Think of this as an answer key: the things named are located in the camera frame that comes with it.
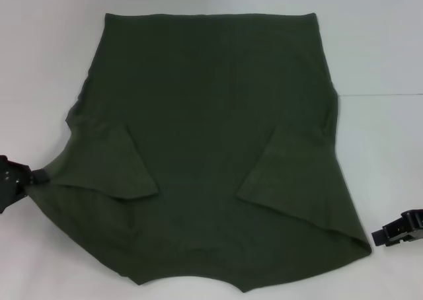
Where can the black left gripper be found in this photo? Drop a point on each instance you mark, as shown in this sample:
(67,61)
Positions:
(11,184)

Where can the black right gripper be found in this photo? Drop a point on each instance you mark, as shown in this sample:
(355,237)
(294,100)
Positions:
(413,224)

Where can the dark green shirt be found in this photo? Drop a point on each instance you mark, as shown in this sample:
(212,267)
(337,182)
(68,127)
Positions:
(198,98)

